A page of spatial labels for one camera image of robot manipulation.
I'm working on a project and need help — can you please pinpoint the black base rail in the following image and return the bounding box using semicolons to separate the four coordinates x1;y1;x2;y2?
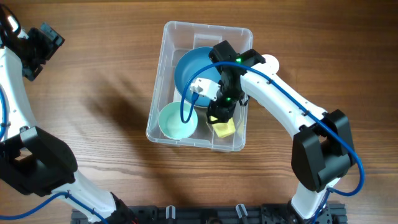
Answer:
70;203;348;224

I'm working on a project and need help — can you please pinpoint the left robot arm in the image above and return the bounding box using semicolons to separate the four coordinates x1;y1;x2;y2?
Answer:
1;4;138;223

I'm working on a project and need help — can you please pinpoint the clear plastic storage container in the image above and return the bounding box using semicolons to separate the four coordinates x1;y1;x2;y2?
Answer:
146;21;253;152

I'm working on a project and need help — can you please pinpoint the mint green small bowl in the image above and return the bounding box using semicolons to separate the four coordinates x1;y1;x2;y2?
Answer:
159;101;198;140

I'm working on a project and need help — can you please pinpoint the dark blue bowl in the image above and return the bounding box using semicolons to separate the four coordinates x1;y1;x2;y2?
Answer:
174;47;221;108

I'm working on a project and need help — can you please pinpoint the yellow cup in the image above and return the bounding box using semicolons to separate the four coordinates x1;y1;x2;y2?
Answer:
211;118;244;138

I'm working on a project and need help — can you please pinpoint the left blue cable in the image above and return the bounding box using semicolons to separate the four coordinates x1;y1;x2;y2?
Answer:
0;88;108;224

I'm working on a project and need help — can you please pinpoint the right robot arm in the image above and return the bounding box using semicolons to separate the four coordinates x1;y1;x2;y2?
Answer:
206;40;361;223

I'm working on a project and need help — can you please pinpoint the pink cup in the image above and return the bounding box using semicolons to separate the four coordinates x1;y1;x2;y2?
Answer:
262;54;280;75

